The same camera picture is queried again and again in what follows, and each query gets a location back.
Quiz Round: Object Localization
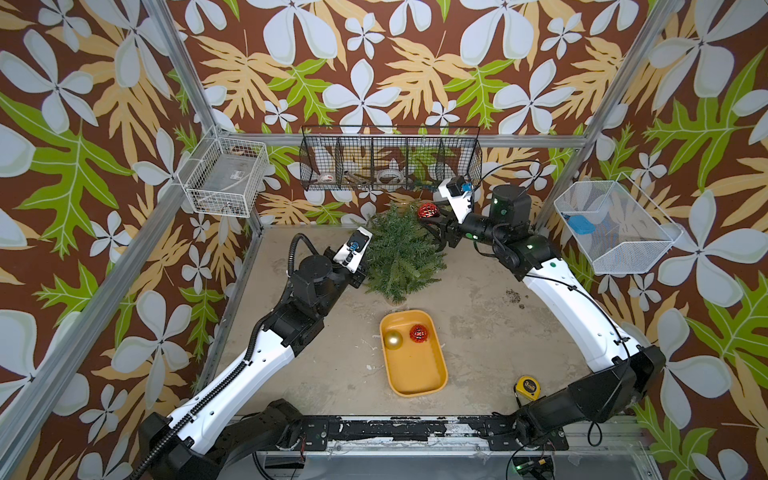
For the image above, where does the white wire basket left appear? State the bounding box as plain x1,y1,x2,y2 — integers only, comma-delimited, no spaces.
178,136,270,218

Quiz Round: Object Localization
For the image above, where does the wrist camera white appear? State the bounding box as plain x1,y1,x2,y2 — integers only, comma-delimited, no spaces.
333,227,373,273
438,175,474,224

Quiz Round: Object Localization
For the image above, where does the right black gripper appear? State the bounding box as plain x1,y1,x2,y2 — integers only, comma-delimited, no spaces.
421,201,511,254

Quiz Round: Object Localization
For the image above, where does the blue object in basket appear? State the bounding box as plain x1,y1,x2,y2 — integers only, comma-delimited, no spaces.
566,215,596,235

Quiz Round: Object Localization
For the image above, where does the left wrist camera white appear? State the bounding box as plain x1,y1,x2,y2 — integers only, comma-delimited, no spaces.
333,227,373,273

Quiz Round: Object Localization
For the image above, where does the white tape roll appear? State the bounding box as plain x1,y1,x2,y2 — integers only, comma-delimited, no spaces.
376,169,405,185

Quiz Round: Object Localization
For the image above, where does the yellow plastic tray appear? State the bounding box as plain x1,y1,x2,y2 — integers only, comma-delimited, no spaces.
379,310,448,398

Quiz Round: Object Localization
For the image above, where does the white mesh basket right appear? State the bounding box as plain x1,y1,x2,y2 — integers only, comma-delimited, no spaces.
554,174,683,276

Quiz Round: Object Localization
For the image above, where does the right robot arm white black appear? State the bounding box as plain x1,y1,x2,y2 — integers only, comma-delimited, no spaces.
417,176,666,446

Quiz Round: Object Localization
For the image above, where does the black wire basket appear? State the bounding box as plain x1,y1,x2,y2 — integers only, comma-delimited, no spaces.
299,125,482,191

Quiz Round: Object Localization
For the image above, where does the gold ball ornament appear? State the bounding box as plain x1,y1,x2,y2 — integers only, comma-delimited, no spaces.
382,330,403,350

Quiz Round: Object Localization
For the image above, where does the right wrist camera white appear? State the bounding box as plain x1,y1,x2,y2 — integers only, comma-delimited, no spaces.
438,175,474,224

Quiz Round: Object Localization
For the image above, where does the small green christmas tree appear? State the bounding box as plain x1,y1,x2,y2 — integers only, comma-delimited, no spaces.
365,203,446,304

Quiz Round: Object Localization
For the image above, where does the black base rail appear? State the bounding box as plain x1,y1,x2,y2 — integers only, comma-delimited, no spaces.
287,413,571,452

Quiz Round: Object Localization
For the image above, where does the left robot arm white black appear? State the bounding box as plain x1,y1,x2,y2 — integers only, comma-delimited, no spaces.
130,227,373,479

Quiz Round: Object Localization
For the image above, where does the red faceted ball ornament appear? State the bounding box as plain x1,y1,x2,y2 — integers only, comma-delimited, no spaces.
417,202,441,220

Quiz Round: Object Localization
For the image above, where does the yellow tape measure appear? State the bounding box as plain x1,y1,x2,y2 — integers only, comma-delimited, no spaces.
515,375,541,401

